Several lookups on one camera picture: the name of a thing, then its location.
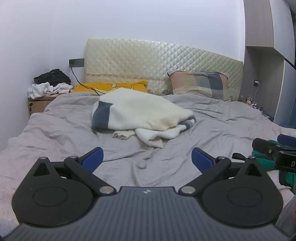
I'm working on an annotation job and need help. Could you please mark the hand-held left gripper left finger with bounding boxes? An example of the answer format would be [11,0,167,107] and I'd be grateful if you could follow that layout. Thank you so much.
[32,147,115,195]

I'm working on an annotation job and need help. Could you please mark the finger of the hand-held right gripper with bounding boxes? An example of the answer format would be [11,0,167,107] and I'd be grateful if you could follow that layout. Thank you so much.
[252,134,296,156]
[232,152,249,161]

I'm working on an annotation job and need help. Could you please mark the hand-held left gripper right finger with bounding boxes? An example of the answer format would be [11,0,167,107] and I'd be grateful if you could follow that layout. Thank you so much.
[179,148,264,195]

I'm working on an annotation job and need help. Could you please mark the cream blanket with grey stripes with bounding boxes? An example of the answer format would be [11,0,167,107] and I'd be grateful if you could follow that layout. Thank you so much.
[91,88,196,149]

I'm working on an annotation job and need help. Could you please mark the white clothes pile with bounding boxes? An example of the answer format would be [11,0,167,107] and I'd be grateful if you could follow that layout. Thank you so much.
[27,82,73,100]

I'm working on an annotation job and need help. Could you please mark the black clothes pile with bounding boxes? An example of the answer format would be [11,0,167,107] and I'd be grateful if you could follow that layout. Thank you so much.
[33,69,72,86]

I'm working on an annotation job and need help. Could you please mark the green garment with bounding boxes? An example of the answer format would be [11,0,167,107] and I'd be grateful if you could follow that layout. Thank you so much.
[252,139,296,187]

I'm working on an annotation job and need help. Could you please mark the grey duvet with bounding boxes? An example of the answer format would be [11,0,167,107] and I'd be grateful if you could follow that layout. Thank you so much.
[0,91,296,232]

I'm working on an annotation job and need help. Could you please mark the cluster of small bottles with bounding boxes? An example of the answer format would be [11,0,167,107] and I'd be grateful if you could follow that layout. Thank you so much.
[245,96,258,108]

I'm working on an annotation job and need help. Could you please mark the yellow pillow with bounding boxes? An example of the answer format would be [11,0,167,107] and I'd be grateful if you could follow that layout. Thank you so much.
[72,80,148,95]

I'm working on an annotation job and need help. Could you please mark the plaid pillow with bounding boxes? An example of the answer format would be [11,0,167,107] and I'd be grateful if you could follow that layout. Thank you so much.
[167,71,232,102]

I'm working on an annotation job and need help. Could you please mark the wooden nightstand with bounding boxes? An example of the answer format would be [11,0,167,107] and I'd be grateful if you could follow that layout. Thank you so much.
[28,94,58,116]

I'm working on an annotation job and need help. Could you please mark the cream quilted headboard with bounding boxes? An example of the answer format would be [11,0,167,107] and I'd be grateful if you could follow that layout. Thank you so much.
[84,38,244,101]

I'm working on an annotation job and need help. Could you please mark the grey wardrobe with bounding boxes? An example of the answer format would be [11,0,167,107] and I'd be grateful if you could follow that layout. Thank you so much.
[243,0,296,128]

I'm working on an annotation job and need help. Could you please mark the black cable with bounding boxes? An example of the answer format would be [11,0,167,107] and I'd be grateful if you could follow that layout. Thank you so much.
[70,66,107,96]

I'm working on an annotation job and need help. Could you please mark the dark wall socket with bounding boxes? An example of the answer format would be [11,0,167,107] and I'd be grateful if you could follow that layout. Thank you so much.
[69,58,85,67]

